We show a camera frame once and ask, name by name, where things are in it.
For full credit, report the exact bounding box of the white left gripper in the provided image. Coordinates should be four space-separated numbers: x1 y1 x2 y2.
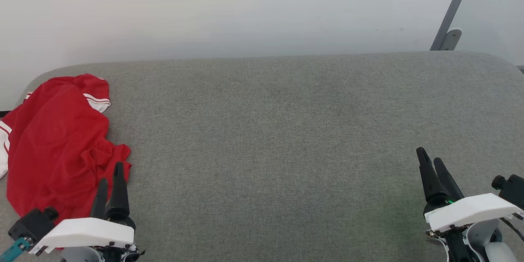
29 162 142 262

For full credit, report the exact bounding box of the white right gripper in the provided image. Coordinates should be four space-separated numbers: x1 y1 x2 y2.
416 147 524 238

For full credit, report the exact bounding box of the red and white jersey shirt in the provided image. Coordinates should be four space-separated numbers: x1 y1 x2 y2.
0 74 132 251

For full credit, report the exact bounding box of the grey metal pole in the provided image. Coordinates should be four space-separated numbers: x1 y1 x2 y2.
429 0 478 52

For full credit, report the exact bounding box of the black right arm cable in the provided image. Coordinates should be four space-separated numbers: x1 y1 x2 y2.
500 217 524 242

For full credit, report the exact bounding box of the teal cable connector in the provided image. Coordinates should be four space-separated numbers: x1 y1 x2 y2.
0 237 32 262

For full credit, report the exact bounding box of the grey metal pole bracket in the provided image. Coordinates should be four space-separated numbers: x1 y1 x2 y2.
441 28 463 51

